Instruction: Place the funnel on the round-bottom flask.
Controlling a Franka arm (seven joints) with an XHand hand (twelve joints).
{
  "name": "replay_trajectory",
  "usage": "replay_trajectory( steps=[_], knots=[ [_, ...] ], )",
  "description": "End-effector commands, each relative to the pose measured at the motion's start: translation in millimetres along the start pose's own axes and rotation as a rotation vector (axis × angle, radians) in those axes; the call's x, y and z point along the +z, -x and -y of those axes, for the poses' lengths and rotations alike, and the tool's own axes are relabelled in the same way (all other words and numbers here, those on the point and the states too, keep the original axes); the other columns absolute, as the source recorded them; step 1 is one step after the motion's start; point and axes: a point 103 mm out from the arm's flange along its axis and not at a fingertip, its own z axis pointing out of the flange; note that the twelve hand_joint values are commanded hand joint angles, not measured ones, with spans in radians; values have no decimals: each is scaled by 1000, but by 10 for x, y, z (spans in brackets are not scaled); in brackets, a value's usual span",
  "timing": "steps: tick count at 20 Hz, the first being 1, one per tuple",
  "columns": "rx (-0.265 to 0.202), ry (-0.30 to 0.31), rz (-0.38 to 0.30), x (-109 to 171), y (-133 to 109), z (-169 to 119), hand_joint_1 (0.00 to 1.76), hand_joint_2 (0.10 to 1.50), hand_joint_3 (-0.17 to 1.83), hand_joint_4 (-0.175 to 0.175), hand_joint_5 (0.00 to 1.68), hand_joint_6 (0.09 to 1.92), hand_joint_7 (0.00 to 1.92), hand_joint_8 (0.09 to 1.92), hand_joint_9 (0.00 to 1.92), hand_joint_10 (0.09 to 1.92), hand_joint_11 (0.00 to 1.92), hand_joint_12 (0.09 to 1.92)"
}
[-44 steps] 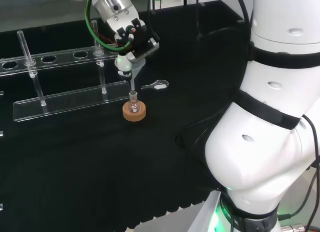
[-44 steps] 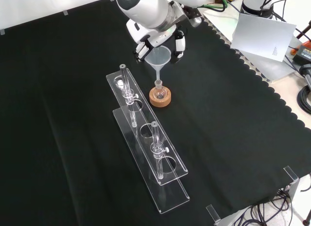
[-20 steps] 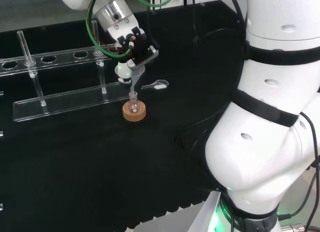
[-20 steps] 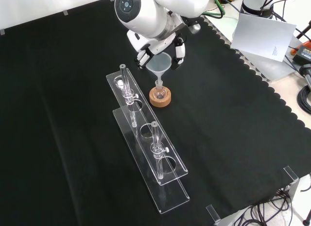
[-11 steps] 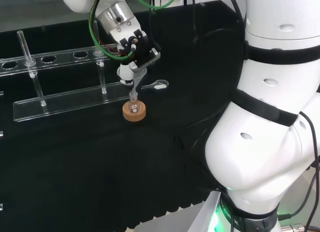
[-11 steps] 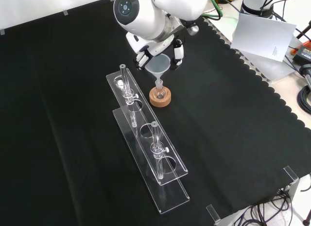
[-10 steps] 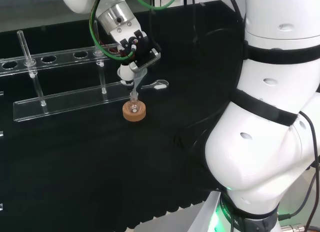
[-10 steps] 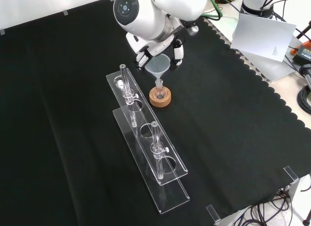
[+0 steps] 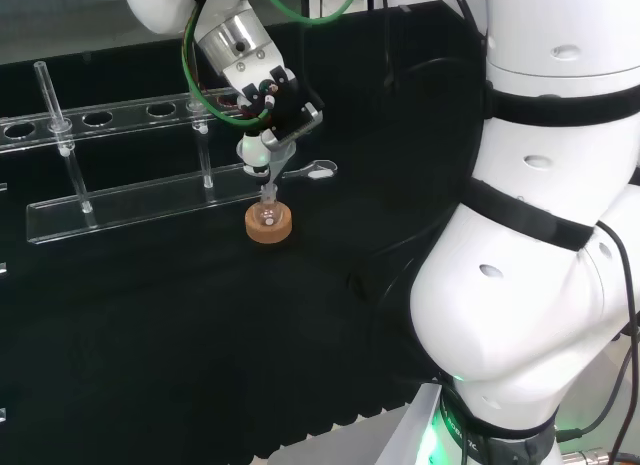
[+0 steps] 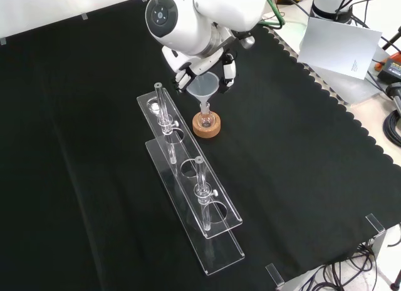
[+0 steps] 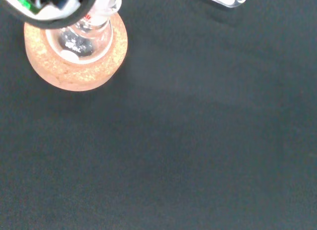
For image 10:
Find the glass round-bottom flask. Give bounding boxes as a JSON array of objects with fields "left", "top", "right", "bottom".
[{"left": 197, "top": 103, "right": 217, "bottom": 130}]

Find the green cable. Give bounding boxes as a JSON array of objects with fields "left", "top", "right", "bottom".
[{"left": 265, "top": 0, "right": 286, "bottom": 28}]

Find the clear plastic funnel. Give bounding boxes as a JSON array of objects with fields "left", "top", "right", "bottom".
[{"left": 186, "top": 72, "right": 219, "bottom": 115}]

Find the clear acrylic funnel stand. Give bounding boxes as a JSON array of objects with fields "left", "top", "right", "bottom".
[{"left": 136, "top": 82, "right": 246, "bottom": 277}]

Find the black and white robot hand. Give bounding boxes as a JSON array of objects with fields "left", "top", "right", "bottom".
[{"left": 161, "top": 46, "right": 238, "bottom": 95}]

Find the coiled black cable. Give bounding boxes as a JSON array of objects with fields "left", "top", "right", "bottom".
[{"left": 383, "top": 108, "right": 401, "bottom": 151}]

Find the black cloth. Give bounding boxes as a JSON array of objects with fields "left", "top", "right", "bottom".
[{"left": 0, "top": 0, "right": 401, "bottom": 291}]

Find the black cable bundle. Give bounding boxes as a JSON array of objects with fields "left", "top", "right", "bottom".
[{"left": 293, "top": 239, "right": 401, "bottom": 291}]

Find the black and orange device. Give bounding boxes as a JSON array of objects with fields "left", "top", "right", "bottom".
[{"left": 377, "top": 51, "right": 401, "bottom": 83}]

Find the pale board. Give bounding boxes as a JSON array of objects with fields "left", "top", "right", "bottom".
[{"left": 296, "top": 16, "right": 383, "bottom": 81}]

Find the black tripod leg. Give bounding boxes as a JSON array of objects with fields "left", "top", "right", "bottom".
[{"left": 380, "top": 24, "right": 401, "bottom": 51}]

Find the clear cloth clip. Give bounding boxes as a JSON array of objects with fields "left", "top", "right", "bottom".
[
  {"left": 264, "top": 262, "right": 286, "bottom": 287},
  {"left": 365, "top": 213, "right": 386, "bottom": 234}
]

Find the cork ring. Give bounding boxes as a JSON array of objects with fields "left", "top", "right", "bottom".
[{"left": 191, "top": 111, "right": 223, "bottom": 139}]

